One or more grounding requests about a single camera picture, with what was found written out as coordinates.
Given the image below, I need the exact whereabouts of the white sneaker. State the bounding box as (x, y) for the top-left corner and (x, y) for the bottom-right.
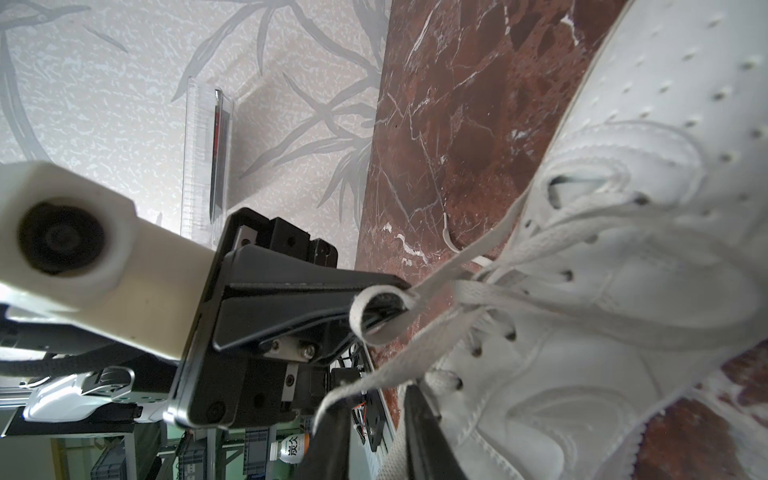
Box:
(401, 1), (767, 479)

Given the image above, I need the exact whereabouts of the white shoelace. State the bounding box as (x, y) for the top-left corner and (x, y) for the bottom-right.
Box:
(315, 200), (767, 424)

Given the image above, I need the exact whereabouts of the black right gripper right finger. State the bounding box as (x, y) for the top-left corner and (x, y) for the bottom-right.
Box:
(404, 385), (467, 480)

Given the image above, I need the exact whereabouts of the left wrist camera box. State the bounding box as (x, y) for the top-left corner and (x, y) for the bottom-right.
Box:
(1, 161), (214, 360)

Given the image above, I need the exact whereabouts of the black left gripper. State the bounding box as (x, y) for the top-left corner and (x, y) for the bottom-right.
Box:
(164, 208), (409, 429)

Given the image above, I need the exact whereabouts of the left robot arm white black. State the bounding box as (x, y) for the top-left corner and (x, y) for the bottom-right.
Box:
(1, 201), (403, 430)

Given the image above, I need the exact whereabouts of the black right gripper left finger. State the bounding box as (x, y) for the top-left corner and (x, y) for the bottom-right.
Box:
(293, 400), (351, 480)

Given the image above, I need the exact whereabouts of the clear plastic wall tray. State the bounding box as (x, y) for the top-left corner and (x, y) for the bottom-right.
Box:
(181, 78), (234, 249)

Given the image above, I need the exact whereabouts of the drink bottle black label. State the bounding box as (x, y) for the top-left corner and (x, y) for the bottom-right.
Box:
(269, 433), (311, 465)

